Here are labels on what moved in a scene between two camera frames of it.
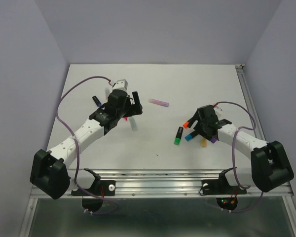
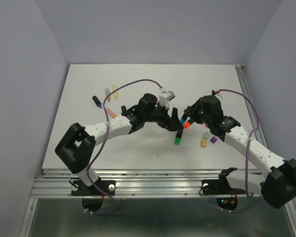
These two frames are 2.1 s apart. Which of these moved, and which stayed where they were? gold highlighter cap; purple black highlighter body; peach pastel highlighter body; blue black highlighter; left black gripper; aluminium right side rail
Moved: blue black highlighter; left black gripper
Stayed: aluminium right side rail; peach pastel highlighter body; purple black highlighter body; gold highlighter cap
